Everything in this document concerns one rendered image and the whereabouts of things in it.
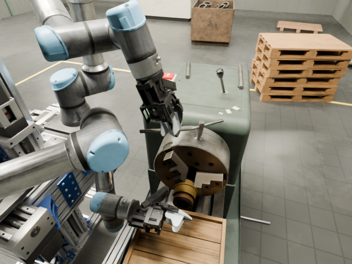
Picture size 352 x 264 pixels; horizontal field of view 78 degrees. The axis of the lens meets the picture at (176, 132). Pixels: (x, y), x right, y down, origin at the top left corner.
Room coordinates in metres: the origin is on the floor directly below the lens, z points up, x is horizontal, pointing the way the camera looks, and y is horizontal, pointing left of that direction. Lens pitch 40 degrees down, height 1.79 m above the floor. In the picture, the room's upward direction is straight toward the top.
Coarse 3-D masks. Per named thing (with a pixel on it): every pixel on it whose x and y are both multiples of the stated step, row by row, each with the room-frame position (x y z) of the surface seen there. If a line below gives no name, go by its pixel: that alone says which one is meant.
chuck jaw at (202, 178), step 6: (198, 174) 0.56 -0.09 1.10; (204, 174) 0.56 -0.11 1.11; (210, 174) 0.55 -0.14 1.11; (216, 174) 0.55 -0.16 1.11; (222, 174) 0.55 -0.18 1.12; (198, 180) 0.53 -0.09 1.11; (204, 180) 0.53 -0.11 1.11; (210, 180) 0.52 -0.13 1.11; (216, 180) 0.52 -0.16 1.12; (222, 180) 0.52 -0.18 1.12; (198, 186) 0.50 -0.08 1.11; (204, 186) 0.51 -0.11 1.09; (210, 186) 0.51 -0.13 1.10; (216, 186) 0.52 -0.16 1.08; (222, 186) 0.51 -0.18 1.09; (198, 192) 0.49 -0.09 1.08
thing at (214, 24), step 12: (204, 0) 6.65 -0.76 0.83; (216, 0) 6.58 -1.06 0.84; (192, 12) 5.57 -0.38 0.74; (204, 12) 5.51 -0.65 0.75; (216, 12) 5.46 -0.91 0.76; (228, 12) 5.40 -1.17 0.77; (192, 24) 5.56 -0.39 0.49; (204, 24) 5.51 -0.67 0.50; (216, 24) 5.45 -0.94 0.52; (228, 24) 5.40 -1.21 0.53; (192, 36) 5.56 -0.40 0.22; (204, 36) 5.50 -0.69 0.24; (216, 36) 5.45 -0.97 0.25; (228, 36) 5.39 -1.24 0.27
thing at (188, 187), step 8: (176, 184) 0.51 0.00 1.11; (184, 184) 0.50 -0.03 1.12; (192, 184) 0.51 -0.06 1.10; (176, 192) 0.48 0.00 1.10; (184, 192) 0.47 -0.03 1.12; (192, 192) 0.47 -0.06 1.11; (176, 200) 0.45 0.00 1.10; (184, 200) 0.44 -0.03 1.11; (192, 200) 0.45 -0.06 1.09; (184, 208) 0.44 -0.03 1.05
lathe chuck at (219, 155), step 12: (180, 132) 0.68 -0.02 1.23; (192, 132) 0.66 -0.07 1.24; (168, 144) 0.64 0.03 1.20; (180, 144) 0.60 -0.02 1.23; (192, 144) 0.59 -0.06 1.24; (204, 144) 0.60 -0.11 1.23; (216, 144) 0.62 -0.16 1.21; (156, 156) 0.62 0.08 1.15; (180, 156) 0.59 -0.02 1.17; (192, 156) 0.58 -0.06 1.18; (204, 156) 0.57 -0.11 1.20; (216, 156) 0.56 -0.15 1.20; (228, 156) 0.63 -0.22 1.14; (156, 168) 0.62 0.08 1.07; (168, 168) 0.61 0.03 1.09; (192, 168) 0.65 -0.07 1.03; (204, 168) 0.57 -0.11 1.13; (216, 168) 0.56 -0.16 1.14; (228, 168) 0.57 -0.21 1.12; (168, 180) 0.61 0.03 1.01; (192, 180) 0.58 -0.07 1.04; (204, 192) 0.57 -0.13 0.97; (216, 192) 0.56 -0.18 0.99
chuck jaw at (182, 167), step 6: (168, 150) 0.61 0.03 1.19; (168, 156) 0.58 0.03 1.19; (174, 156) 0.58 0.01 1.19; (168, 162) 0.57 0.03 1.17; (174, 162) 0.56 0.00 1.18; (180, 162) 0.58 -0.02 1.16; (174, 168) 0.55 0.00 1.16; (180, 168) 0.55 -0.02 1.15; (186, 168) 0.57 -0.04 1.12; (174, 174) 0.54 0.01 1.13; (180, 174) 0.53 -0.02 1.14; (186, 174) 0.55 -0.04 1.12; (174, 180) 0.52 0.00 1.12; (180, 180) 0.51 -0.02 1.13
